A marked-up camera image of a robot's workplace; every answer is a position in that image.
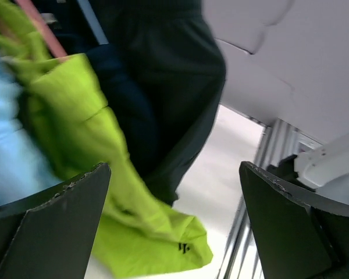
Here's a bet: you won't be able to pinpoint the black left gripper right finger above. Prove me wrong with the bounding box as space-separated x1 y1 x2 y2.
239 161 349 279

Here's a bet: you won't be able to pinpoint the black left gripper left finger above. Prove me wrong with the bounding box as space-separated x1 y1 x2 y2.
0 163 111 279

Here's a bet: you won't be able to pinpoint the light blue shorts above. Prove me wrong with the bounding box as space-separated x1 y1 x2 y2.
0 60 61 206

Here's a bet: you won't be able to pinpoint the lime green shorts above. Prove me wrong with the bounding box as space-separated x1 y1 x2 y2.
0 0 214 277

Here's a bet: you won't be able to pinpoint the dark grey shorts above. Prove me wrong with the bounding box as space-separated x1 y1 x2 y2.
91 1 226 205

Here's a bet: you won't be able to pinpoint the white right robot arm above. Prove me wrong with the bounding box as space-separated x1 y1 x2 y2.
267 133 349 192

